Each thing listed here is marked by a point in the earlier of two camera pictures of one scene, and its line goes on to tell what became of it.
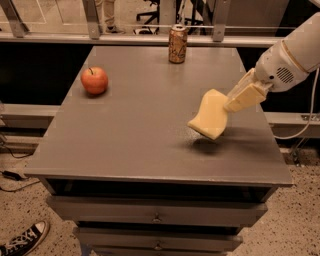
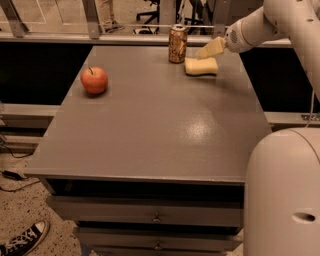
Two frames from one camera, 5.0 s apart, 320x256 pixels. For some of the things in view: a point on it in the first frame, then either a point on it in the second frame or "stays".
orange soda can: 177,44 stays
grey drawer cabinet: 121,167 stays
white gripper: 279,70 to 235,40
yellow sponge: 212,116 to 195,67
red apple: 94,80 stays
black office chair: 151,20 stays
